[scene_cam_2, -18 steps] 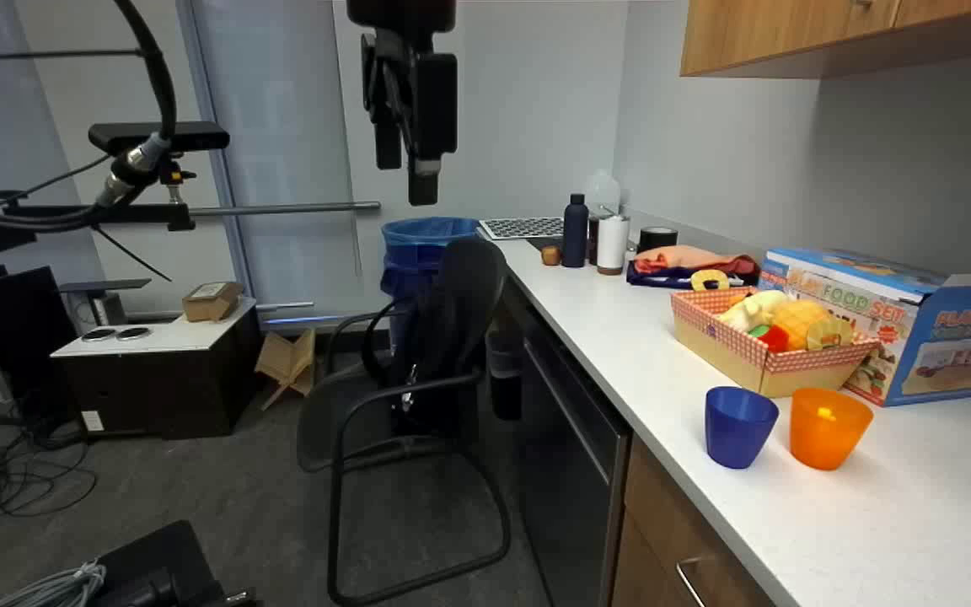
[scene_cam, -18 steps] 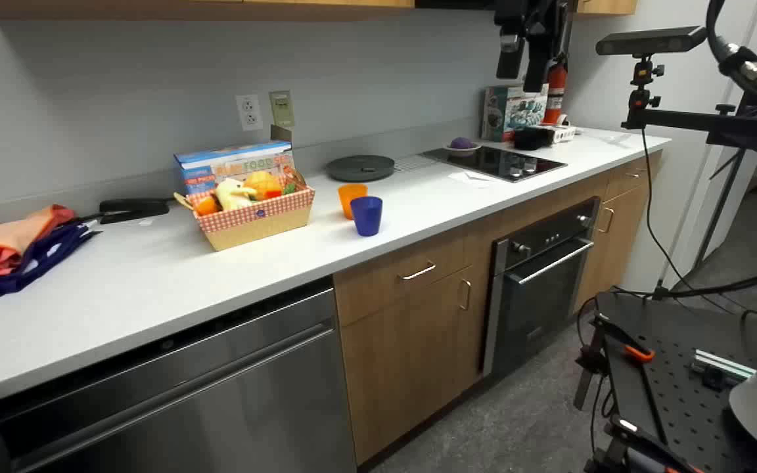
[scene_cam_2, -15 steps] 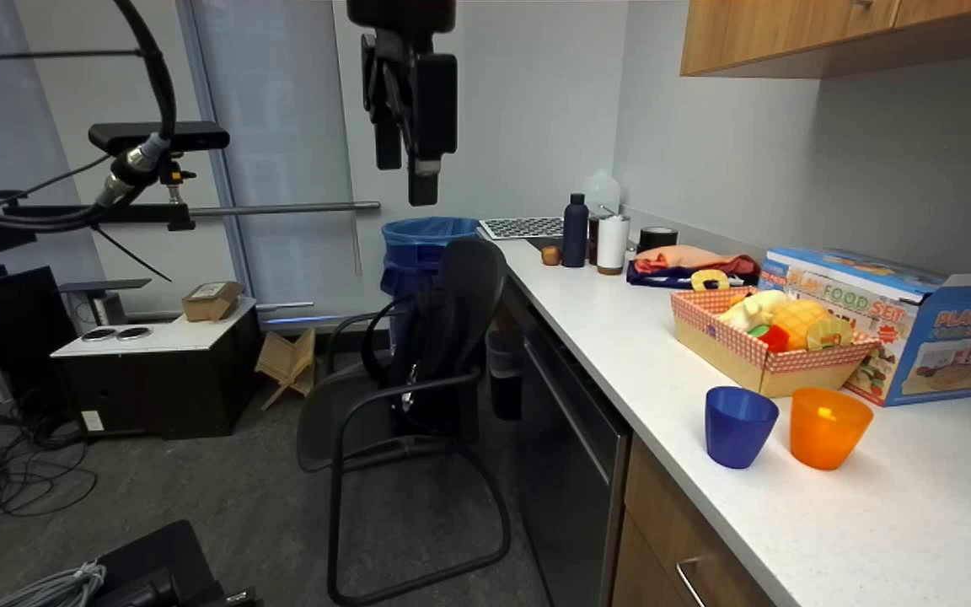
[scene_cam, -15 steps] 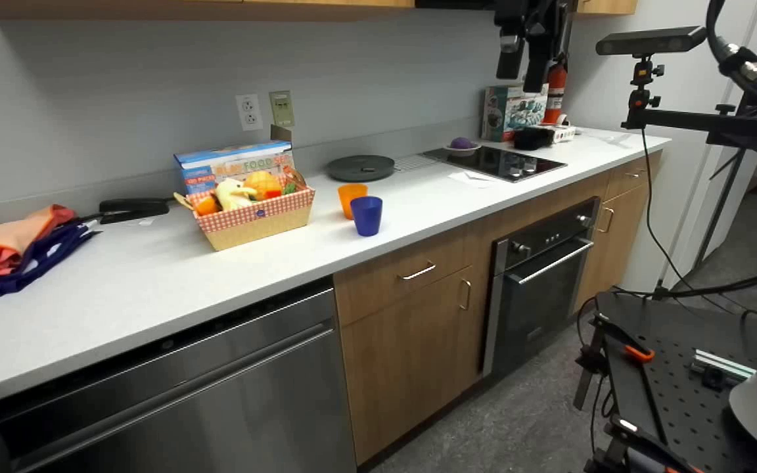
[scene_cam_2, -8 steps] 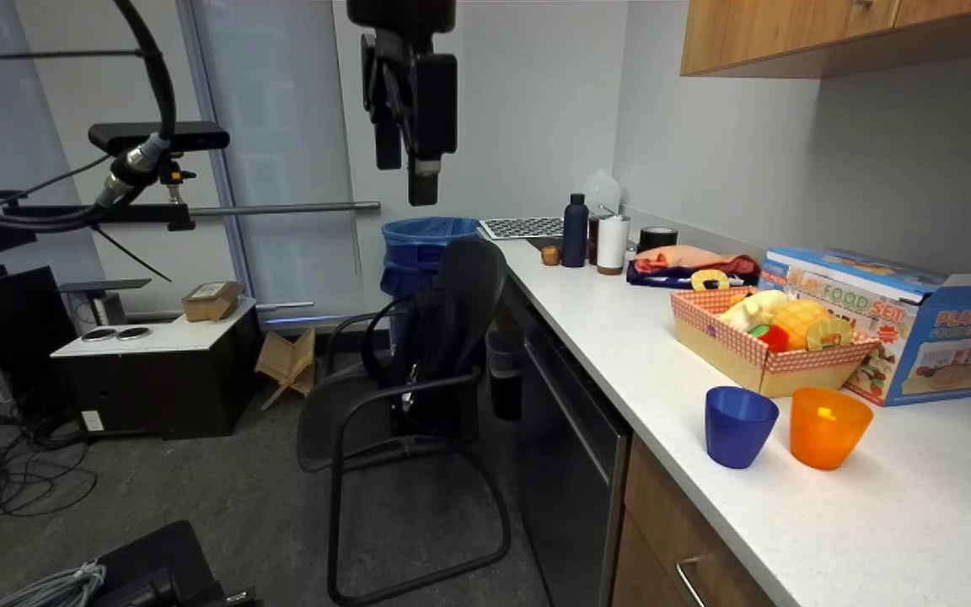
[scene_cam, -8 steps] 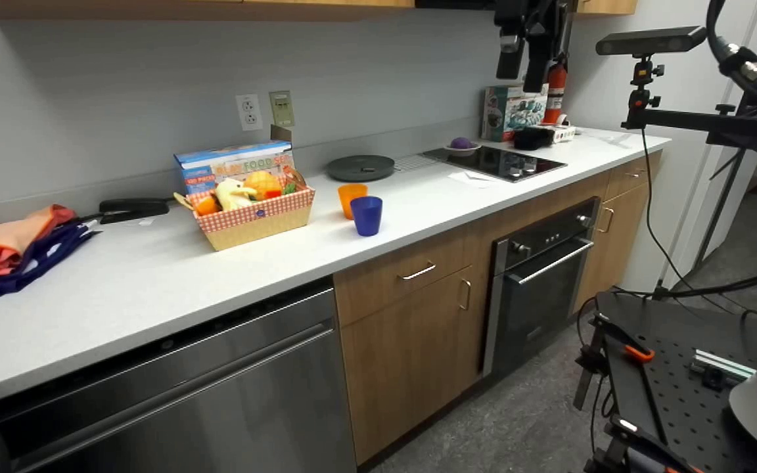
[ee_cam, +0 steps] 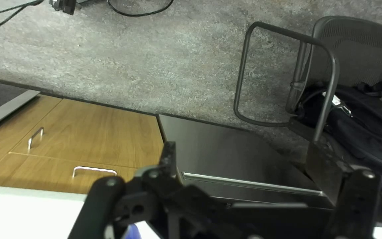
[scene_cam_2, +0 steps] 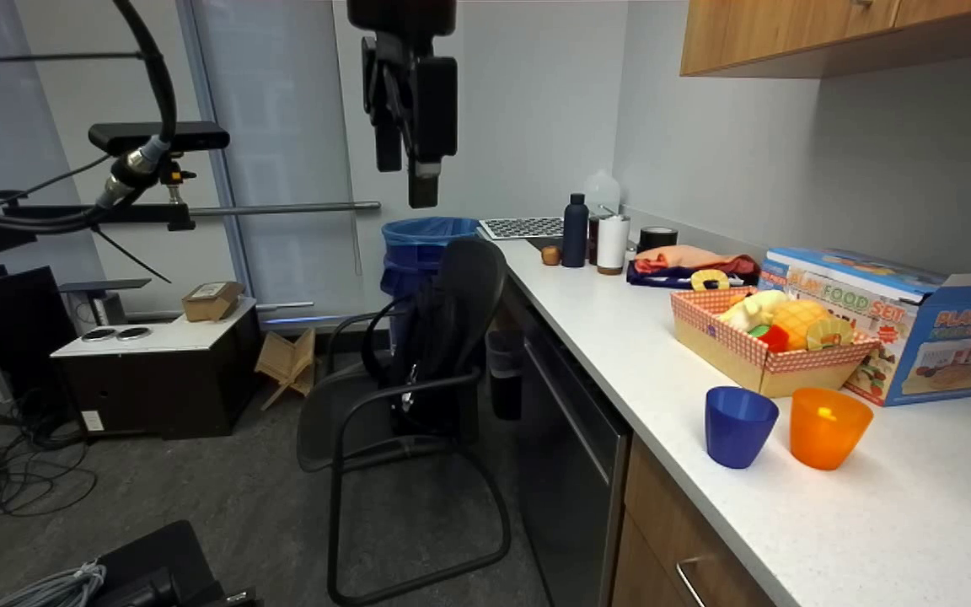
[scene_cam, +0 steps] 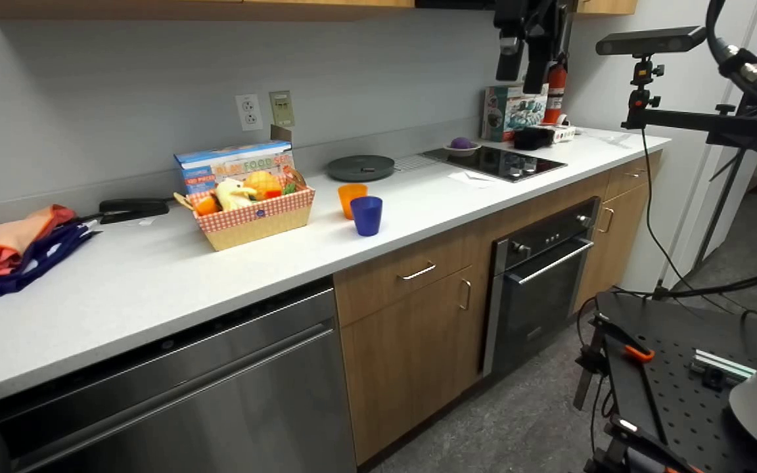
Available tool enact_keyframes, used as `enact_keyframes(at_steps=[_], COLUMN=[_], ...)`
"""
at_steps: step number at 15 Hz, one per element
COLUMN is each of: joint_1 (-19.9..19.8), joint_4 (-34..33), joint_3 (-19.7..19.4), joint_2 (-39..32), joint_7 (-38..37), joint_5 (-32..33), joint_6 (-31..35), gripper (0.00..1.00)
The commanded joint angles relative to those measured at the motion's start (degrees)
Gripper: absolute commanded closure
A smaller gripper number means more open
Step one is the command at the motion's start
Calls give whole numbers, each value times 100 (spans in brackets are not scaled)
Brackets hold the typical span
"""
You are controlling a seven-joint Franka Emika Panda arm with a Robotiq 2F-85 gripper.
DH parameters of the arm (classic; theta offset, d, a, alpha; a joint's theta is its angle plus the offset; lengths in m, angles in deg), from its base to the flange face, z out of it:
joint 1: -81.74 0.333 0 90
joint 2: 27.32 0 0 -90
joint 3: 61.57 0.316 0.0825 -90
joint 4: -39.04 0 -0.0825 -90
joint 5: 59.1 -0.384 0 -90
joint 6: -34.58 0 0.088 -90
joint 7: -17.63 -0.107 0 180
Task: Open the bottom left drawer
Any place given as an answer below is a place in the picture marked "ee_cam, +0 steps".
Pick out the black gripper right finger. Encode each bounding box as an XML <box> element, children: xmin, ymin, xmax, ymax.
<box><xmin>305</xmin><ymin>141</ymin><xmax>382</xmax><ymax>239</ymax></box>

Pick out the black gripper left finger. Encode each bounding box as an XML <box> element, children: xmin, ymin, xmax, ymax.
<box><xmin>68</xmin><ymin>141</ymin><xmax>192</xmax><ymax>239</ymax></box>

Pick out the wooden drawer with metal handle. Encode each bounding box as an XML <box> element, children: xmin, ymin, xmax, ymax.
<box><xmin>0</xmin><ymin>150</ymin><xmax>166</xmax><ymax>197</ymax></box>

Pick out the dark blue backpack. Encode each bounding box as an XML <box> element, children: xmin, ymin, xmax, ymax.
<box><xmin>294</xmin><ymin>78</ymin><xmax>382</xmax><ymax>187</ymax></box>

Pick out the stainless steel dishwasher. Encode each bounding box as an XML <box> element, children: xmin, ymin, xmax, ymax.
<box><xmin>0</xmin><ymin>77</ymin><xmax>41</xmax><ymax>137</ymax></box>

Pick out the black floor device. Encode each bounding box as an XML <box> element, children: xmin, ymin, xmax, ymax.
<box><xmin>48</xmin><ymin>0</ymin><xmax>78</xmax><ymax>16</ymax></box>

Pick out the wooden cabinet door with handle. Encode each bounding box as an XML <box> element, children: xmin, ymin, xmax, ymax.
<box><xmin>0</xmin><ymin>93</ymin><xmax>164</xmax><ymax>170</ymax></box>

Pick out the black oven with silver handle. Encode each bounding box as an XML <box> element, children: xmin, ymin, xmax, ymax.
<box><xmin>156</xmin><ymin>113</ymin><xmax>334</xmax><ymax>210</ymax></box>

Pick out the grey chair with metal frame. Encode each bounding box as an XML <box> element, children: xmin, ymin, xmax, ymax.
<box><xmin>233</xmin><ymin>15</ymin><xmax>382</xmax><ymax>147</ymax></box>

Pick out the black looped floor cable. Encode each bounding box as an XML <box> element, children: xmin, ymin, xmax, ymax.
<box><xmin>106</xmin><ymin>0</ymin><xmax>175</xmax><ymax>19</ymax></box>

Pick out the thin black floor cable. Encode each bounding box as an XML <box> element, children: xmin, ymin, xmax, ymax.
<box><xmin>0</xmin><ymin>0</ymin><xmax>44</xmax><ymax>33</ymax></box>

